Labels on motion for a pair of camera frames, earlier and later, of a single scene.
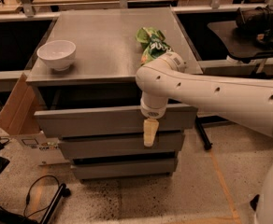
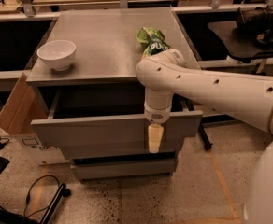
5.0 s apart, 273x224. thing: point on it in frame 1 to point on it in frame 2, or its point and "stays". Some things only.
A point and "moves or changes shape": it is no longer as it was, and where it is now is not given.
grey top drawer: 117,121 moves or changes shape
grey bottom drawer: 93,169 stays
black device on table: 269,26 stays
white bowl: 59,54 stays
